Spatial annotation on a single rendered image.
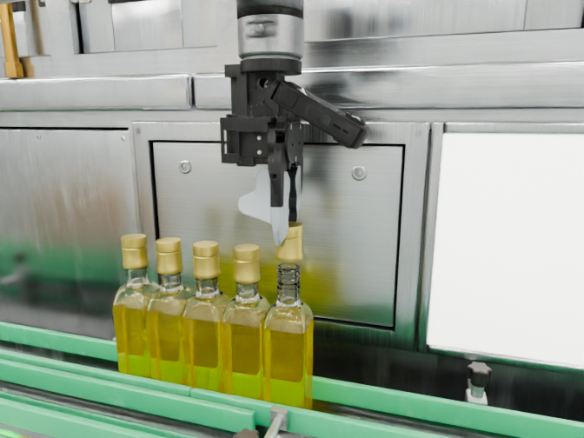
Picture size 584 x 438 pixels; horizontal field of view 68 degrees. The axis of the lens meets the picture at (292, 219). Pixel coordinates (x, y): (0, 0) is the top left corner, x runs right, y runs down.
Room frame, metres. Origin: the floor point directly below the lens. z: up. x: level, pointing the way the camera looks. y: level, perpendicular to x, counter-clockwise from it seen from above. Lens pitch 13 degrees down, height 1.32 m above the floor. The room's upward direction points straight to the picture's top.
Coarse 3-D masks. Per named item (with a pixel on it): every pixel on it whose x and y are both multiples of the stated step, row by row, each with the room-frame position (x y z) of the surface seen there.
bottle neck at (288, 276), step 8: (280, 264) 0.53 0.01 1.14; (288, 264) 0.53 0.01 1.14; (296, 264) 0.53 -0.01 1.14; (280, 272) 0.51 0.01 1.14; (288, 272) 0.50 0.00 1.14; (296, 272) 0.51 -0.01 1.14; (280, 280) 0.51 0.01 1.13; (288, 280) 0.51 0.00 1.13; (296, 280) 0.51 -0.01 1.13; (280, 288) 0.51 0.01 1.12; (288, 288) 0.51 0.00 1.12; (296, 288) 0.51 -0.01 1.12; (280, 296) 0.51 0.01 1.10; (288, 296) 0.50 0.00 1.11; (296, 296) 0.51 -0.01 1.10; (280, 304) 0.51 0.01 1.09; (288, 304) 0.50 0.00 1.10; (296, 304) 0.51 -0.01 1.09
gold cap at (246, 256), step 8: (240, 248) 0.53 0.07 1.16; (248, 248) 0.53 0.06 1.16; (256, 248) 0.53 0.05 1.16; (240, 256) 0.52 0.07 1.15; (248, 256) 0.52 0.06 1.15; (256, 256) 0.53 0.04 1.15; (240, 264) 0.52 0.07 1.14; (248, 264) 0.52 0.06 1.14; (256, 264) 0.53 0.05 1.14; (240, 272) 0.52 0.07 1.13; (248, 272) 0.52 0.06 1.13; (256, 272) 0.53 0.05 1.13; (240, 280) 0.52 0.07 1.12; (248, 280) 0.52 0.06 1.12; (256, 280) 0.53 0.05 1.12
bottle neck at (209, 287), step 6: (198, 282) 0.54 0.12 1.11; (204, 282) 0.54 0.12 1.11; (210, 282) 0.54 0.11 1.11; (216, 282) 0.55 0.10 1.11; (198, 288) 0.54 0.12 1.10; (204, 288) 0.54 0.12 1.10; (210, 288) 0.54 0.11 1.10; (216, 288) 0.55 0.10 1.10; (198, 294) 0.54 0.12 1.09; (204, 294) 0.54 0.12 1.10; (210, 294) 0.54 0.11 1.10
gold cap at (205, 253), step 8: (200, 248) 0.54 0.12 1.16; (208, 248) 0.54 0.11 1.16; (216, 248) 0.55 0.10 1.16; (200, 256) 0.54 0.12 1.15; (208, 256) 0.54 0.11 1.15; (216, 256) 0.55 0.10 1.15; (200, 264) 0.54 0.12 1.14; (208, 264) 0.54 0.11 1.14; (216, 264) 0.55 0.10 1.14; (200, 272) 0.54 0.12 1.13; (208, 272) 0.54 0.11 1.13; (216, 272) 0.54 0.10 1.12
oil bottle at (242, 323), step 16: (240, 304) 0.52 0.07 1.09; (256, 304) 0.52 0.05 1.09; (224, 320) 0.52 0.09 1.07; (240, 320) 0.51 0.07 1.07; (256, 320) 0.51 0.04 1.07; (224, 336) 0.52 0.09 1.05; (240, 336) 0.51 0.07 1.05; (256, 336) 0.50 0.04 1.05; (224, 352) 0.52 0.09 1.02; (240, 352) 0.51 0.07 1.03; (256, 352) 0.50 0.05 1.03; (224, 368) 0.52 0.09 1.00; (240, 368) 0.51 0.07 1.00; (256, 368) 0.50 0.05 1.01; (224, 384) 0.52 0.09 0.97; (240, 384) 0.51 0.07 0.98; (256, 384) 0.50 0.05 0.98
